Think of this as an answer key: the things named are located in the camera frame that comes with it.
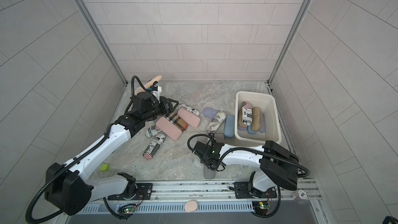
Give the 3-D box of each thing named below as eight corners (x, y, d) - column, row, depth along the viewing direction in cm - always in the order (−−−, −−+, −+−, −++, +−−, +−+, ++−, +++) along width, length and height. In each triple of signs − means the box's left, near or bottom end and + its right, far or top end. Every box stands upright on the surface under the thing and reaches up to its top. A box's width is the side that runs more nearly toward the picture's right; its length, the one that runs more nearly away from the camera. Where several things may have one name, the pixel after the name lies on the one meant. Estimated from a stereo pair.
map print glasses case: (206, 129, 93) (206, 125, 89) (219, 114, 100) (220, 110, 96) (213, 134, 91) (213, 130, 87) (225, 118, 98) (226, 114, 94)
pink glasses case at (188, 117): (175, 118, 99) (174, 114, 95) (181, 110, 103) (180, 106, 99) (196, 129, 94) (196, 125, 90) (201, 120, 98) (201, 117, 94)
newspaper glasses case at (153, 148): (142, 157, 82) (140, 155, 80) (160, 134, 90) (159, 132, 88) (149, 162, 81) (147, 160, 78) (167, 138, 89) (166, 136, 87)
